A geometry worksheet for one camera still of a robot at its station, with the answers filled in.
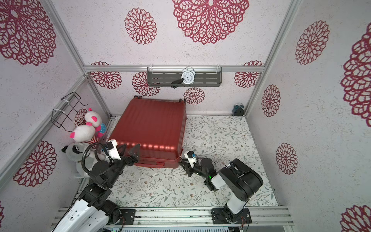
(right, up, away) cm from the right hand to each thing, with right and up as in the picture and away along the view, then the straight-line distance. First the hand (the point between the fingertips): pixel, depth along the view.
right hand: (180, 160), depth 86 cm
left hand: (-23, +10, -13) cm, 28 cm away
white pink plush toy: (-56, +25, +7) cm, 62 cm away
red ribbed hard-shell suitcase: (-12, +21, -6) cm, 25 cm away
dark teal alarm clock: (+46, +34, +32) cm, 65 cm away
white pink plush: (-56, +16, -1) cm, 59 cm away
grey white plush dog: (-56, +7, -9) cm, 57 cm away
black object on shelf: (-1, +49, +7) cm, 50 cm away
